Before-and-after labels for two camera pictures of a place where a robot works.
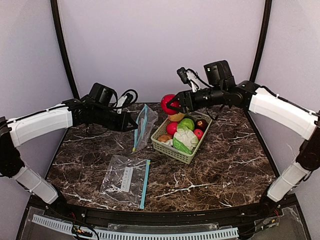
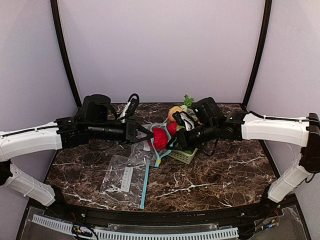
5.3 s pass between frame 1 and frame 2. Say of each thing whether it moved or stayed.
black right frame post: stayed
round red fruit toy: stayed
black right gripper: moved
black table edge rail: stayed
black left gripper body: moved
